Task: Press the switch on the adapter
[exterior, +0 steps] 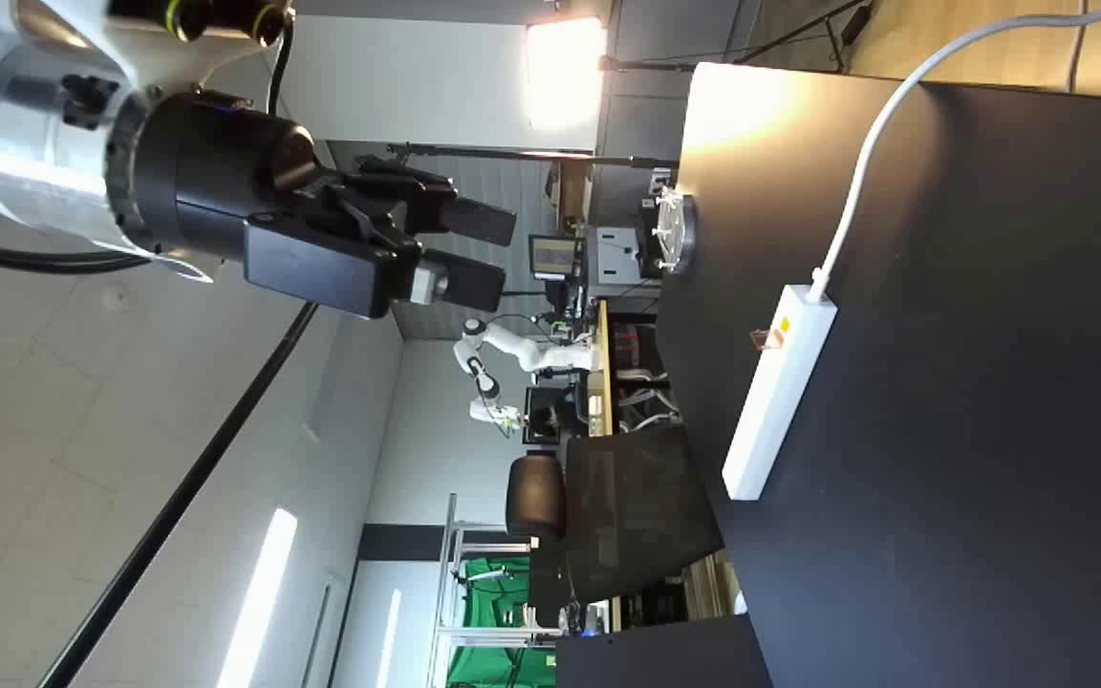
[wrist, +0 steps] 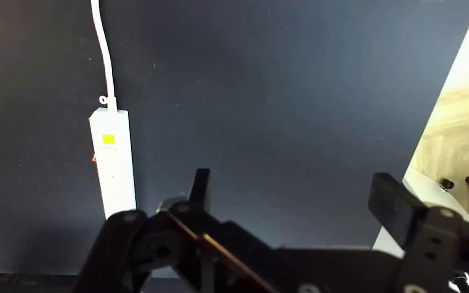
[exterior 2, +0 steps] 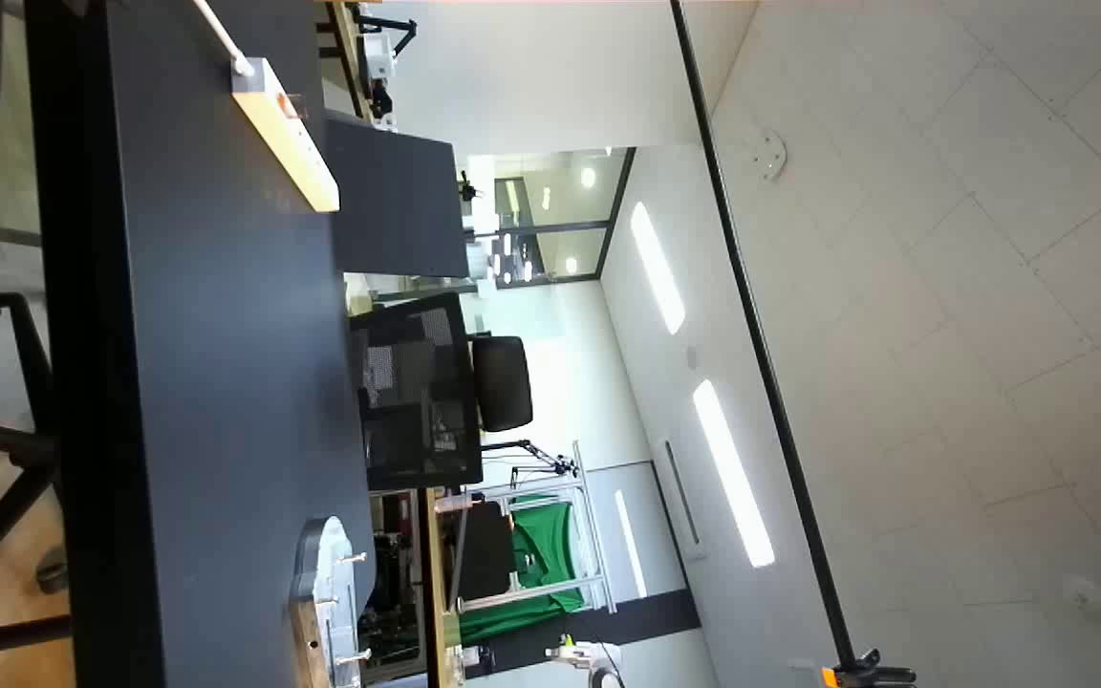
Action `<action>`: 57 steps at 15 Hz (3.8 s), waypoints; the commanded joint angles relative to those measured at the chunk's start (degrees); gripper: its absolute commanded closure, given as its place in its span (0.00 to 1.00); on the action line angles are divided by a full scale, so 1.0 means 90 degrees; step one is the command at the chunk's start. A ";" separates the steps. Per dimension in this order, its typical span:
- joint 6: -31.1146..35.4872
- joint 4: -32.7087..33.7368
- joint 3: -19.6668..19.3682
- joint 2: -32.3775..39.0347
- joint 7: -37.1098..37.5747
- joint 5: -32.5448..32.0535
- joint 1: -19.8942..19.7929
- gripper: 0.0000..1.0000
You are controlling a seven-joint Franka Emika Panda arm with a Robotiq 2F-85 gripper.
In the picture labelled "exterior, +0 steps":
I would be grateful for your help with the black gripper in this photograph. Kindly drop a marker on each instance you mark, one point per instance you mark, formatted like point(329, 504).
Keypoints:
point(209, 165)

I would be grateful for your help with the small white background robot arm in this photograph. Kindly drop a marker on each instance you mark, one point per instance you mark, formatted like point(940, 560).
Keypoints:
point(512, 347)

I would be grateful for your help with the round clear tape roll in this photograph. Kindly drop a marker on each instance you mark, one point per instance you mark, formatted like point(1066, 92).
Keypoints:
point(673, 233)

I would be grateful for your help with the bright window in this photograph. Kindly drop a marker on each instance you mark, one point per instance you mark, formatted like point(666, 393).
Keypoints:
point(566, 69)

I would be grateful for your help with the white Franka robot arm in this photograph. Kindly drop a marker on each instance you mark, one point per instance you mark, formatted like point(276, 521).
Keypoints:
point(27, 129)

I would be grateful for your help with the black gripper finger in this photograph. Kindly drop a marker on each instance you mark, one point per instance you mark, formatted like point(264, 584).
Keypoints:
point(466, 280)

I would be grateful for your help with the wooden background table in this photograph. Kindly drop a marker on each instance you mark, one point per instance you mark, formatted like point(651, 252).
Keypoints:
point(600, 368)

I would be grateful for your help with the green storage bin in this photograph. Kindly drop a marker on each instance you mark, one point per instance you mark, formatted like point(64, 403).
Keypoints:
point(497, 596)
point(497, 671)

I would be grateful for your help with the white metal shelf rack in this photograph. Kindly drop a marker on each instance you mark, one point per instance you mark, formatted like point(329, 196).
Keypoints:
point(447, 587)

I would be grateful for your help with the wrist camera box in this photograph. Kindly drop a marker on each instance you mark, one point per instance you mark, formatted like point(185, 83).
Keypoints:
point(321, 268)

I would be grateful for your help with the white power strip adapter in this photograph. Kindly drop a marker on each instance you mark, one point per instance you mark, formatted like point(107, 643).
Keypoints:
point(773, 397)

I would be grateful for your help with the grey equipment box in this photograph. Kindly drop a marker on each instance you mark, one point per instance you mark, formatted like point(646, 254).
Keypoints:
point(615, 254)

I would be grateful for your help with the black office chair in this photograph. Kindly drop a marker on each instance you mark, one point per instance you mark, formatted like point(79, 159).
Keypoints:
point(536, 494)

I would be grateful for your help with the black ceiling rail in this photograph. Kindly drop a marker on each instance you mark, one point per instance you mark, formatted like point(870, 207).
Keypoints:
point(182, 500)

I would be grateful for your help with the long ceiling light strip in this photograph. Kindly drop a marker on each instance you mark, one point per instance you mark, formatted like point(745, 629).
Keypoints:
point(257, 599)

